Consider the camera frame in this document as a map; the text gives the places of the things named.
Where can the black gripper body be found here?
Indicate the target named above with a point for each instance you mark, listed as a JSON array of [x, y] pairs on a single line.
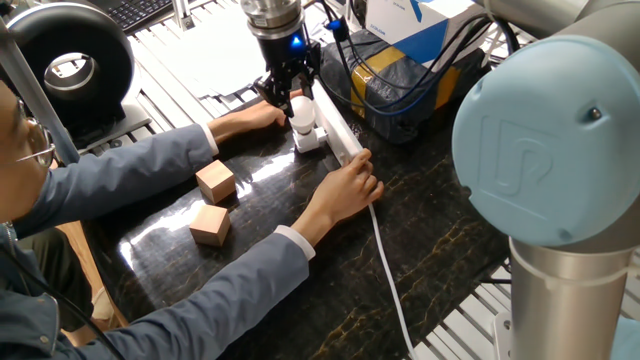
[[285, 55]]

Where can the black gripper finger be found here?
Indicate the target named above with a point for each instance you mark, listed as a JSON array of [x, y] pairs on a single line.
[[312, 70], [280, 95]]

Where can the white LED bulb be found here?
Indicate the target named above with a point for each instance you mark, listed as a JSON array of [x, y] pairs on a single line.
[[302, 112]]

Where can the white plug-in bulb holder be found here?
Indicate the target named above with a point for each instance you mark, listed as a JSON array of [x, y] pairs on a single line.
[[306, 142]]

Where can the white power strip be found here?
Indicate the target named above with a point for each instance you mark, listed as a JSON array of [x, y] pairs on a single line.
[[340, 127]]

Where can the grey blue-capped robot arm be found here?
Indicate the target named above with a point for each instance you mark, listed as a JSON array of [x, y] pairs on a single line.
[[550, 150]]

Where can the person's left hand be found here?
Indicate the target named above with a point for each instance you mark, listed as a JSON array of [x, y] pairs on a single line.
[[265, 114]]

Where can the person's right hand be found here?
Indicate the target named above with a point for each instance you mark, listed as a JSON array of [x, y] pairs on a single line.
[[345, 192]]

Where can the black wrapped package yellow tape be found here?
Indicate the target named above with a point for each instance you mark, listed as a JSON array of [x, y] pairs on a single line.
[[400, 110]]

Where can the white and blue cardboard box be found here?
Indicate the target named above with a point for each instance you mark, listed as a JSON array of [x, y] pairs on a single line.
[[395, 20]]

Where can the wooden cube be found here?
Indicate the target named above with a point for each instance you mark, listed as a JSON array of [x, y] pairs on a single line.
[[210, 227], [216, 182]]

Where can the black keyboard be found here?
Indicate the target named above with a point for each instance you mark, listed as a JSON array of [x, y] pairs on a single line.
[[140, 12]]

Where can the left arm in blue-grey sleeve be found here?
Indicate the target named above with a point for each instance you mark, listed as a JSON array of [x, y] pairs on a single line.
[[125, 175]]

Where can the arm in blue-grey sleeve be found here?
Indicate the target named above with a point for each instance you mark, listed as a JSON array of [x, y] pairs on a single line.
[[225, 305], [125, 175]]

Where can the right arm in blue-grey sleeve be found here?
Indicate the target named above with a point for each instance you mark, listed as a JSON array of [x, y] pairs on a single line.
[[225, 305]]

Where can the thin metal-framed eyeglasses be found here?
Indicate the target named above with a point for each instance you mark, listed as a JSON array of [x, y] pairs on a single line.
[[42, 145]]

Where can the person's dark-haired head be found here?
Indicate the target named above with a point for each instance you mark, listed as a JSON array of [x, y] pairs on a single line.
[[15, 190]]

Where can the person's dark trouser leg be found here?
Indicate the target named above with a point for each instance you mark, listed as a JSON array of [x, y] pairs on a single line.
[[65, 280]]

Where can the silver robot mounting plate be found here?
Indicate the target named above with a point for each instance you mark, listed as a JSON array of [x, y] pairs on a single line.
[[501, 335]]

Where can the person's blue-grey jacket torso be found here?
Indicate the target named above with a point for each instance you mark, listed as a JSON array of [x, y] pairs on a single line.
[[25, 310]]

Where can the aluminium frame post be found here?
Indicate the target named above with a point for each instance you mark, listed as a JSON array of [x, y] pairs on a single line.
[[179, 15], [35, 95]]

